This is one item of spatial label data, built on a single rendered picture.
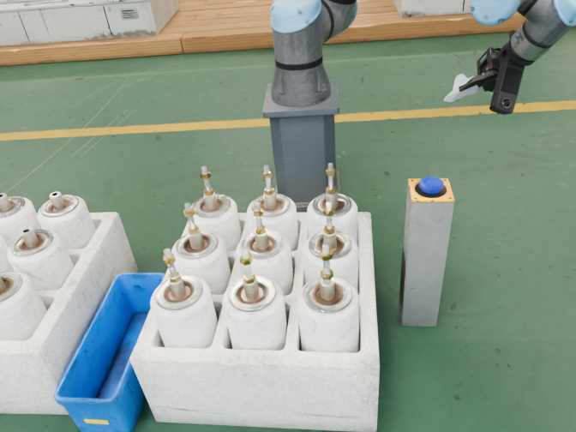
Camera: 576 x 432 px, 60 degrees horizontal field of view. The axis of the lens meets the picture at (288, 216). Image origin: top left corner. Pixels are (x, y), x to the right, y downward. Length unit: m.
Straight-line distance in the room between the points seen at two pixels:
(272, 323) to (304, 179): 0.62
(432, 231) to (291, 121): 0.50
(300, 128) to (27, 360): 0.77
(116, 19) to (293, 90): 1.77
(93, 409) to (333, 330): 0.42
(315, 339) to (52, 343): 0.46
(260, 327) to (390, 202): 0.72
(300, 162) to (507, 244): 0.55
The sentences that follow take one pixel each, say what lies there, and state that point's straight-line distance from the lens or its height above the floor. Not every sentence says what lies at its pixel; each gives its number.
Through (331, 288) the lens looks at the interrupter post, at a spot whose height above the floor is 0.27.
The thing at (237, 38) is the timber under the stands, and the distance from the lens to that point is 2.66.
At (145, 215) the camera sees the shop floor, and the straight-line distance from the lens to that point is 1.47.
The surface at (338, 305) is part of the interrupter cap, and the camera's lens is 0.75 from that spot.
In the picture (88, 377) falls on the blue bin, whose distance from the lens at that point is 1.02.
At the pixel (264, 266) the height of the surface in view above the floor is 0.24.
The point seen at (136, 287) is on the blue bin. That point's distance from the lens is 1.11.
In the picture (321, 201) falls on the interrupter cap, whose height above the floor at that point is 0.25.
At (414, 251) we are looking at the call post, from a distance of 0.93.
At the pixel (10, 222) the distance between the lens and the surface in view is 1.15.
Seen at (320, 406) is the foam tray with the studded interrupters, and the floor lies 0.07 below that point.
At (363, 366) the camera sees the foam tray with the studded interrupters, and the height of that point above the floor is 0.18.
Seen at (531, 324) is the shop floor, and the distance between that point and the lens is 1.13.
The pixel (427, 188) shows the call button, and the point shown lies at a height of 0.33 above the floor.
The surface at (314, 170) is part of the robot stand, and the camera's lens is 1.30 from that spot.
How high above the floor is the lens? 0.80
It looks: 36 degrees down
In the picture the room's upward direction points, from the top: 6 degrees counter-clockwise
